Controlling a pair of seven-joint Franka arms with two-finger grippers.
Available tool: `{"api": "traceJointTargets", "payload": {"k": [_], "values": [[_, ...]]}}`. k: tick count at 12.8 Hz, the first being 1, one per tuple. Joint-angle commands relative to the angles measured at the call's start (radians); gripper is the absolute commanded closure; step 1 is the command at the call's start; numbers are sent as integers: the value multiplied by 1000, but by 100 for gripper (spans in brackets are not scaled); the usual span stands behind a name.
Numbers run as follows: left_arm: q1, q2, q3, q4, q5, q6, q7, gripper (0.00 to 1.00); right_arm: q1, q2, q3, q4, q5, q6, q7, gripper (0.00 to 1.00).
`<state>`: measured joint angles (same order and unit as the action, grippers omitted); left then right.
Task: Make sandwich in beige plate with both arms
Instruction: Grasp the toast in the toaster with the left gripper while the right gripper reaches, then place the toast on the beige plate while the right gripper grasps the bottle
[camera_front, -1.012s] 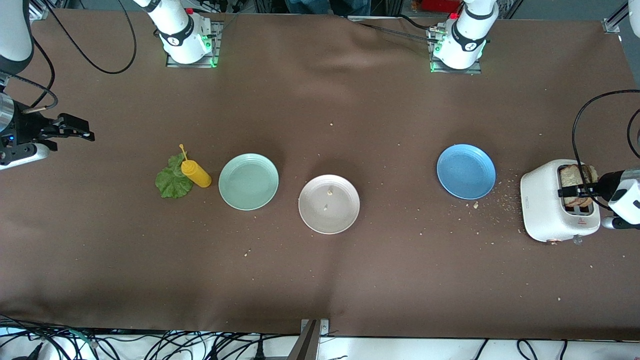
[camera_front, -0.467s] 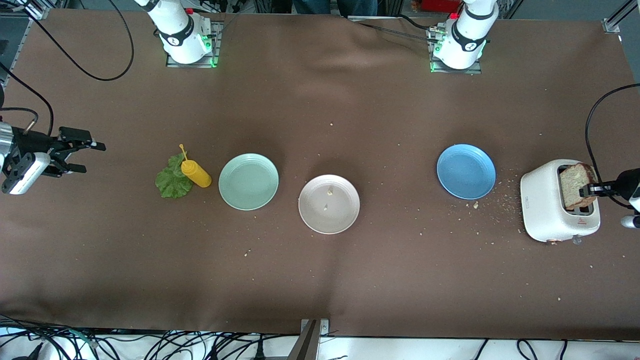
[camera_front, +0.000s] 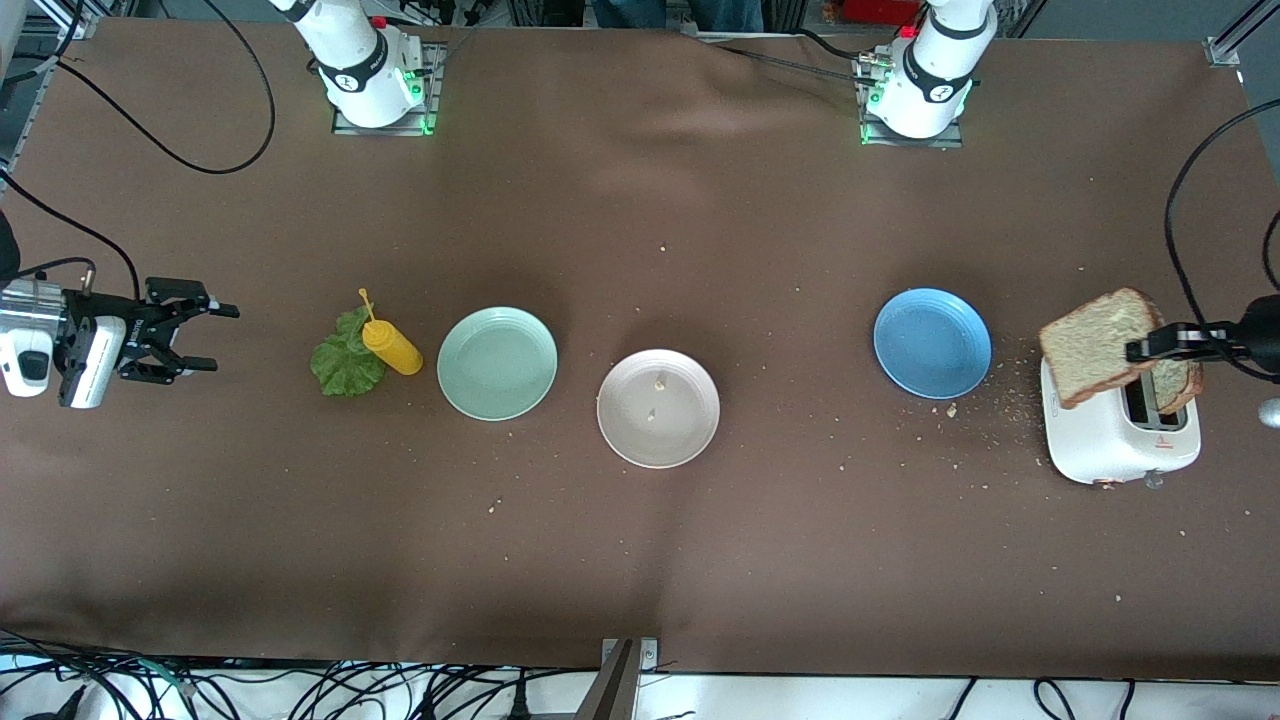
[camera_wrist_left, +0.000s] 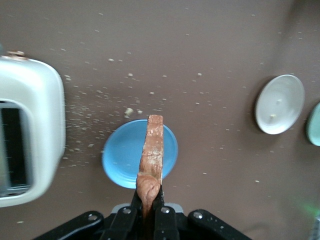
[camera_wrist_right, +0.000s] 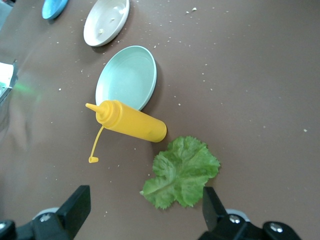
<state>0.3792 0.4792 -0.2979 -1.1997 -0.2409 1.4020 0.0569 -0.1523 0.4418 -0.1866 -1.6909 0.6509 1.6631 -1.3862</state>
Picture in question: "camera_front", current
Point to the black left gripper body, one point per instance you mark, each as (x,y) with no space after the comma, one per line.
(1262,334)

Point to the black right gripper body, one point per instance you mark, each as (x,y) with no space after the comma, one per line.
(136,329)

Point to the brown bread slice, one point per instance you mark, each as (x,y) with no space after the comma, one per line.
(1185,385)
(1090,345)

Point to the green lettuce leaf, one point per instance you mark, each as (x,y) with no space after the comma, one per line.
(345,375)

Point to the yellow mustard squeeze bottle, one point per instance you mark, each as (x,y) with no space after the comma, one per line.
(395,350)

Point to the blue plate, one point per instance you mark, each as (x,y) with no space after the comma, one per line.
(932,343)

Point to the mint green plate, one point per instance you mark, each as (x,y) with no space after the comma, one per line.
(497,363)

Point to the beige plate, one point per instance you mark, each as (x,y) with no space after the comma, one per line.
(658,440)

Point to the white toaster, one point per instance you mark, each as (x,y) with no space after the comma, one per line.
(1100,440)

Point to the red box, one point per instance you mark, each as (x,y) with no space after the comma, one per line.
(880,10)

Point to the brown table cloth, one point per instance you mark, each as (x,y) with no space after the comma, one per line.
(640,560)

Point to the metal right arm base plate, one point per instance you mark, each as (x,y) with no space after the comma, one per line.
(345,128)

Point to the aluminium frame profile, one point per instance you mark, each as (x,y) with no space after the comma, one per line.
(1225,48)
(80,22)

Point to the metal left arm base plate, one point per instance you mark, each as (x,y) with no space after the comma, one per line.
(950,142)

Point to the grey metal bracket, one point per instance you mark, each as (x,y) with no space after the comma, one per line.
(625,670)

